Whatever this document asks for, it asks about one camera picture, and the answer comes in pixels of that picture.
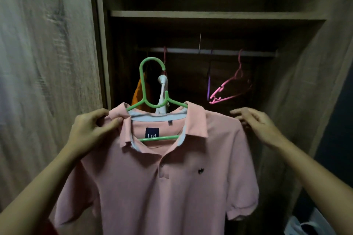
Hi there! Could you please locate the person's left forearm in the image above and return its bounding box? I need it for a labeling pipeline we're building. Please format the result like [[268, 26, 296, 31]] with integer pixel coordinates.
[[0, 144, 84, 235]]

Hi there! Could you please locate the person's right forearm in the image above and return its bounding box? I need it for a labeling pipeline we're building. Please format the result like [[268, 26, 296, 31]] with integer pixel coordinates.
[[274, 136, 353, 235]]

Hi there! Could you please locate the metal clothes rail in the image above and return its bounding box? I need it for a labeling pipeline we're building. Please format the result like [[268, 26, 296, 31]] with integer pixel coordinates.
[[138, 47, 277, 57]]

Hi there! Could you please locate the wooden wardrobe shelf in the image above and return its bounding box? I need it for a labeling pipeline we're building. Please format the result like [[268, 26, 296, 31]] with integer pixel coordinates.
[[110, 10, 328, 21]]

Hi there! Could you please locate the pink plastic hanger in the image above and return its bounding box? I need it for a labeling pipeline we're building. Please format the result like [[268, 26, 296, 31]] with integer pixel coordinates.
[[209, 49, 253, 105]]

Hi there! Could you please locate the wooden wardrobe door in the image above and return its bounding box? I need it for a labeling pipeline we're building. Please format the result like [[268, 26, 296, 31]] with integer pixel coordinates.
[[0, 0, 103, 212]]

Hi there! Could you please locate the pink polo shirt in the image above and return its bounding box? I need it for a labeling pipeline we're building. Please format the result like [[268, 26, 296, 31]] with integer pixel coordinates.
[[54, 102, 260, 235]]

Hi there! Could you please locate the purple plastic hanger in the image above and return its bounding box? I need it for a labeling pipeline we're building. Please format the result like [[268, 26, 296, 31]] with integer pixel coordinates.
[[206, 50, 213, 101]]

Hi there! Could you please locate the orange hanging garment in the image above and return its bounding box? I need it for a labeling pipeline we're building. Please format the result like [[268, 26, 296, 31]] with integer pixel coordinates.
[[131, 77, 151, 113]]

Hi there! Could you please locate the red plastic hanger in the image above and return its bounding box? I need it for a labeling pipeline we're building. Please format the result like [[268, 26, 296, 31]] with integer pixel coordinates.
[[162, 46, 168, 76]]

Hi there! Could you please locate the green plastic hanger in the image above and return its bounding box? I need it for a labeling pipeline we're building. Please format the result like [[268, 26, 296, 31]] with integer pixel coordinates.
[[126, 57, 188, 142]]

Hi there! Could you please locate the person's right hand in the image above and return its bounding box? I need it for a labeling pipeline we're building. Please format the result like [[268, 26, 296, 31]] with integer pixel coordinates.
[[230, 107, 288, 151]]

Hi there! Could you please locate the wooden wardrobe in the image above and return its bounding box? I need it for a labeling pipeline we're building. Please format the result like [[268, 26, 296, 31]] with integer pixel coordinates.
[[88, 0, 353, 235]]

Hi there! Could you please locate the white plastic bag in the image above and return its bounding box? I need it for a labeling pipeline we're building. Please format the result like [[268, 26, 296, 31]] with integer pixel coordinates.
[[284, 207, 337, 235]]

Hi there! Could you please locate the person's left hand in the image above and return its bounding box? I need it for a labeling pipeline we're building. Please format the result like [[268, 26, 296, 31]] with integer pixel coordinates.
[[66, 108, 124, 159]]

